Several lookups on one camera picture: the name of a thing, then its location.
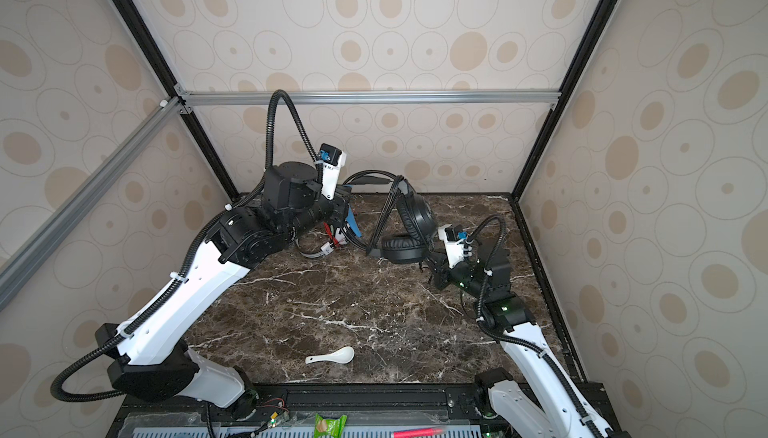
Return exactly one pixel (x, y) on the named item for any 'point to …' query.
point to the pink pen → (418, 433)
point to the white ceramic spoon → (344, 355)
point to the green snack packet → (329, 428)
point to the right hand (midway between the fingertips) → (427, 252)
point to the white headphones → (326, 249)
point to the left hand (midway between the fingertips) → (353, 184)
